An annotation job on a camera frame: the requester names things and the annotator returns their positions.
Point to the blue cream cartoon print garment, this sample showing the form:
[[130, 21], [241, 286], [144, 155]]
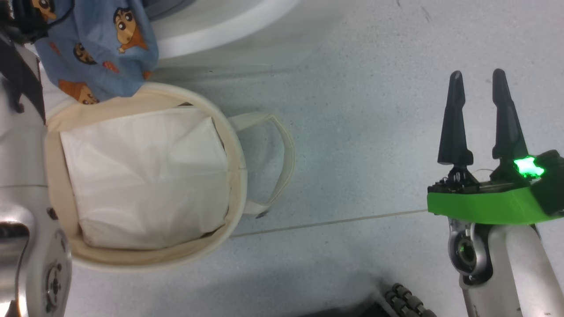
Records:
[[97, 44]]

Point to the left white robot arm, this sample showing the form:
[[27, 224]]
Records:
[[17, 176]]

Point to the black robot base roller wheel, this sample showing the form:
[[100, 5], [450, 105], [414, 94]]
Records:
[[410, 304]]

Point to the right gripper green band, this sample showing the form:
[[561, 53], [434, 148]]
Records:
[[484, 202]]

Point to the round washing machine door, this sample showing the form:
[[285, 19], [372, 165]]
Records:
[[220, 26]]

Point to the cream fabric laundry basket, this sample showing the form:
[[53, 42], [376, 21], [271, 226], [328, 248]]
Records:
[[132, 259]]

